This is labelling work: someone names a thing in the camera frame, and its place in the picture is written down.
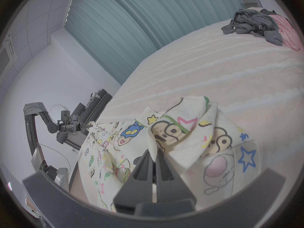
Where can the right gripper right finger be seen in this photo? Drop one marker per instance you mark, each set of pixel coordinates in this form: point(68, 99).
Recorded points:
point(168, 186)

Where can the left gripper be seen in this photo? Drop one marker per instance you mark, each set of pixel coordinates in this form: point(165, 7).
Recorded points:
point(71, 127)

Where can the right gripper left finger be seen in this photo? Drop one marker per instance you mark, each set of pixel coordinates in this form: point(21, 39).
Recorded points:
point(140, 186)

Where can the white printed pyjama top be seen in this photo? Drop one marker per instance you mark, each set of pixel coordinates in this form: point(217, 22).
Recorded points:
point(190, 139)

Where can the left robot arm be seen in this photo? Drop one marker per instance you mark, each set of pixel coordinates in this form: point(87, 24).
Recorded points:
point(29, 132)

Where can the white ceiling air conditioner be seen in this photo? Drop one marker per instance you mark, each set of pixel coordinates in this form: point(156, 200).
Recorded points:
point(7, 56)

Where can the blue-green curtain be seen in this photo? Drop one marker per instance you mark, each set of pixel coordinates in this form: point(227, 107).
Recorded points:
point(142, 27)

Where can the bed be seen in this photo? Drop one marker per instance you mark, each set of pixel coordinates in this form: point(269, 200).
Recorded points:
point(213, 68)

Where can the dark grey garment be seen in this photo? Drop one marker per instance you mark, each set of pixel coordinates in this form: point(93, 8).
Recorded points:
point(251, 25)

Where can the pink garment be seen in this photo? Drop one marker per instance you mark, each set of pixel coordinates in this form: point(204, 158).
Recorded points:
point(289, 34)

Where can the grey bedside table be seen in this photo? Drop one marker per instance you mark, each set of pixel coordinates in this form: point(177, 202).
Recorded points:
point(249, 3)

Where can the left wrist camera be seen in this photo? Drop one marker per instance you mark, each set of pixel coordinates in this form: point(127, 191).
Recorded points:
point(65, 116)

